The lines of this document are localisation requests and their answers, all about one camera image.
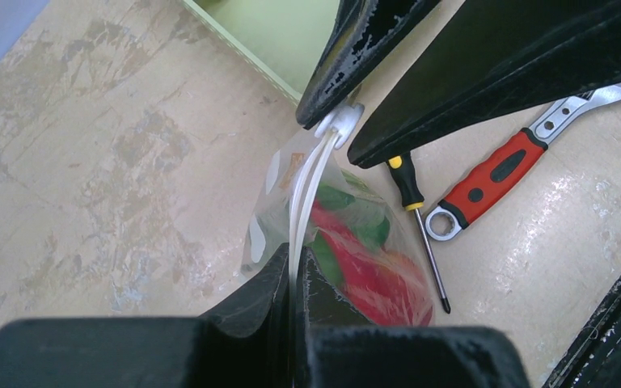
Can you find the clear dotted zip top bag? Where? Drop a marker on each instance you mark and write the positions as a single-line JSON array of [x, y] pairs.
[[282, 212]]

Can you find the red chili pepper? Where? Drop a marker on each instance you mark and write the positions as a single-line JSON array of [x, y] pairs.
[[393, 292]]

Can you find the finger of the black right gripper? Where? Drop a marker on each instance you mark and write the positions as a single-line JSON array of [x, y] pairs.
[[491, 59], [364, 33]]

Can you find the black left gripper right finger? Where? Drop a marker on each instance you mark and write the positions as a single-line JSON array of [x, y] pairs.
[[337, 346]]

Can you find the yellow black screwdriver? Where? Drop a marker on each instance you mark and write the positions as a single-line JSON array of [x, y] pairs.
[[403, 173]]

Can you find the green bell pepper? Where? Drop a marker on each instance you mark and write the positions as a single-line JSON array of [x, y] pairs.
[[349, 226]]

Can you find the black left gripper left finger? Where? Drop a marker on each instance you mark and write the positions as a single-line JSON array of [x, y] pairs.
[[240, 342]]

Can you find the red handled adjustable wrench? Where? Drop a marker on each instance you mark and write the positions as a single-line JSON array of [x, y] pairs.
[[494, 177]]

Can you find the light green plastic basket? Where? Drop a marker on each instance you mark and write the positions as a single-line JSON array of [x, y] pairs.
[[283, 40]]

